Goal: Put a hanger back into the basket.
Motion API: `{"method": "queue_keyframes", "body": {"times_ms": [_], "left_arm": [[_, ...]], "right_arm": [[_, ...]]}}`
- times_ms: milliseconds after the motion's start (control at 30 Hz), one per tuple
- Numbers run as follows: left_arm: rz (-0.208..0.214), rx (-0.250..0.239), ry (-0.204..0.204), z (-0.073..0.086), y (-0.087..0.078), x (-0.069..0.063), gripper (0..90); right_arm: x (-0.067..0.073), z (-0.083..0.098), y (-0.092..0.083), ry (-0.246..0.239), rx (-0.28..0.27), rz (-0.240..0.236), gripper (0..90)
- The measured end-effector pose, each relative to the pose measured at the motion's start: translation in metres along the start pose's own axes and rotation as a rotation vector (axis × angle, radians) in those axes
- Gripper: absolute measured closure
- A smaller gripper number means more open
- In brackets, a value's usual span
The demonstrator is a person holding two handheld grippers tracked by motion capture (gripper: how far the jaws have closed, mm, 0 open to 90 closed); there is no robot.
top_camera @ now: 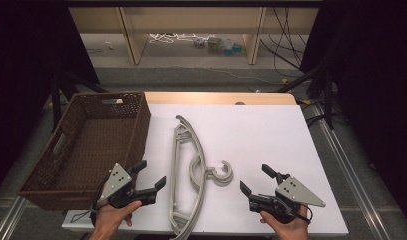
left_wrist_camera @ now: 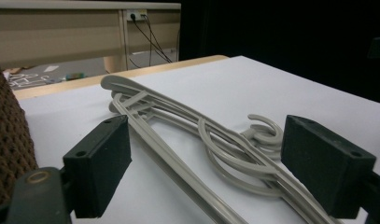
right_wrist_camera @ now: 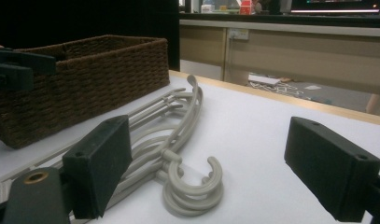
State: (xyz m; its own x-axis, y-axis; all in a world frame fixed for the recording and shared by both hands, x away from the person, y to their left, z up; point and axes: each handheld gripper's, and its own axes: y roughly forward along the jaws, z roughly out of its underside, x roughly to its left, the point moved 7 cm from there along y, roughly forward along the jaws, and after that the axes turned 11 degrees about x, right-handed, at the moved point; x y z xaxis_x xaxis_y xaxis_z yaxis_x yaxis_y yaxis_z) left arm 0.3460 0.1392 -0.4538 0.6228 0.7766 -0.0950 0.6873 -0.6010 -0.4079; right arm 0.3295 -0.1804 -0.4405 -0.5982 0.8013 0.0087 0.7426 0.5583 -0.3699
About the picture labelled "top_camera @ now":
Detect brown wicker basket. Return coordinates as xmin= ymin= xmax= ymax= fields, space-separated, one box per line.
xmin=16 ymin=91 xmax=152 ymax=211

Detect thin grey cable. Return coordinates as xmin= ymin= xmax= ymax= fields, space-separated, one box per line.
xmin=70 ymin=209 xmax=93 ymax=224

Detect white table mat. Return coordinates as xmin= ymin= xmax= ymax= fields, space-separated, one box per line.
xmin=61 ymin=103 xmax=349 ymax=238

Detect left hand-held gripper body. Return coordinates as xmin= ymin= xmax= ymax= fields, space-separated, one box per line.
xmin=96 ymin=162 xmax=159 ymax=210

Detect person's right hand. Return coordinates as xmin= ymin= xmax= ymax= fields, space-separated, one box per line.
xmin=259 ymin=203 xmax=311 ymax=240

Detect light wooden shelf unit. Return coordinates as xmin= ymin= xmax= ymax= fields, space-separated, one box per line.
xmin=68 ymin=6 xmax=320 ymax=67

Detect pile of colourful small things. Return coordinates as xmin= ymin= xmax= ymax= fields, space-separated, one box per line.
xmin=192 ymin=35 xmax=247 ymax=57

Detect person's left hand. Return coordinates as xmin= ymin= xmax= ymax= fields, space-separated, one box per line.
xmin=89 ymin=199 xmax=143 ymax=240

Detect metal floor rail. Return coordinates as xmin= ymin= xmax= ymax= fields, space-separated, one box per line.
xmin=309 ymin=101 xmax=394 ymax=240
xmin=0 ymin=195 xmax=29 ymax=240

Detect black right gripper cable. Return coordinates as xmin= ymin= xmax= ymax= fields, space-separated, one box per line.
xmin=292 ymin=203 xmax=314 ymax=225

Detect black hanging cables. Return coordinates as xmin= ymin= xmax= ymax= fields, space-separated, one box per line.
xmin=259 ymin=6 xmax=314 ymax=79

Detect black metal stand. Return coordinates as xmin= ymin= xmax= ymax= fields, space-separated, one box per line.
xmin=50 ymin=68 xmax=109 ymax=132
xmin=276 ymin=61 xmax=337 ymax=130

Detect dark curtain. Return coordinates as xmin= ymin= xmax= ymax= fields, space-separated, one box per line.
xmin=299 ymin=0 xmax=407 ymax=218
xmin=0 ymin=0 xmax=100 ymax=201

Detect white cable bundle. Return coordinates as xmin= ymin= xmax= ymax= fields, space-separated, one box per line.
xmin=148 ymin=32 xmax=207 ymax=45

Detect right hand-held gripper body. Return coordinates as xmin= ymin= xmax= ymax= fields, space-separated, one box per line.
xmin=248 ymin=175 xmax=327 ymax=225

